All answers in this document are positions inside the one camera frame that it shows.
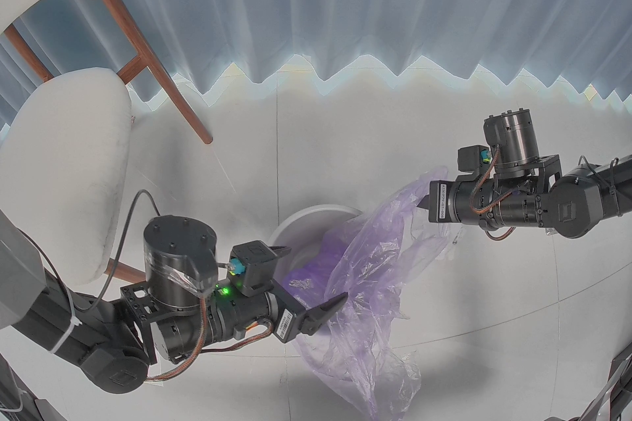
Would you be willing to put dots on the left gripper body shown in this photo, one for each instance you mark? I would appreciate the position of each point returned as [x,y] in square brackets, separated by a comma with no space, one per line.
[247,310]

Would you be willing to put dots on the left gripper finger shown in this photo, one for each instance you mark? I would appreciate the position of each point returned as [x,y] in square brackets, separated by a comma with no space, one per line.
[281,251]
[318,316]

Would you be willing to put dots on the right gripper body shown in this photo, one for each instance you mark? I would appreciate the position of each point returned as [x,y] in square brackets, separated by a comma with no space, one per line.
[464,204]

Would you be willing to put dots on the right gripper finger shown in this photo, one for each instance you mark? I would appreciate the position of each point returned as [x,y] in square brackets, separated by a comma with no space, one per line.
[426,203]

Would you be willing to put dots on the purple plastic bag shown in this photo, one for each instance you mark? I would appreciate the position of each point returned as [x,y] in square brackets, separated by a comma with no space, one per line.
[365,271]

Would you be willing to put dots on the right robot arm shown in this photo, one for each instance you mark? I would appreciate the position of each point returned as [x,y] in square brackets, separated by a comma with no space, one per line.
[577,207]

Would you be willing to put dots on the white trash bin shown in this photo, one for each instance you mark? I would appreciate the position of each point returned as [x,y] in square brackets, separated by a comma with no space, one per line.
[301,231]

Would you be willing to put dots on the white cushioned wooden chair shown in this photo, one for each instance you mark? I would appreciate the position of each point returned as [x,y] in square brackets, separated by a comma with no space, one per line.
[64,152]

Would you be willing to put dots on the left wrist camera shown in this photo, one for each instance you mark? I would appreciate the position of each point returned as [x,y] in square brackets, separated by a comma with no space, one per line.
[254,266]

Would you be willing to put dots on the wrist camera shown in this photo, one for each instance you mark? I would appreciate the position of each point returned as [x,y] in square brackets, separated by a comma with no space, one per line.
[469,158]
[254,266]

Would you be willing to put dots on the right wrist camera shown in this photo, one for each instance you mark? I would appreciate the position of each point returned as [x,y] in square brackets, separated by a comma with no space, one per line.
[469,158]

